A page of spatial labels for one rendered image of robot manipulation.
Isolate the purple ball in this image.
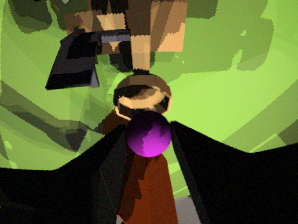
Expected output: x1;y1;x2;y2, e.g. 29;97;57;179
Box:
126;111;172;157

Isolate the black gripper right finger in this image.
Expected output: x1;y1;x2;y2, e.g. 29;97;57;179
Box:
170;121;298;224

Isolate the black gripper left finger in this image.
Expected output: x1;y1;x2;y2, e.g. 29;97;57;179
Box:
0;124;126;224

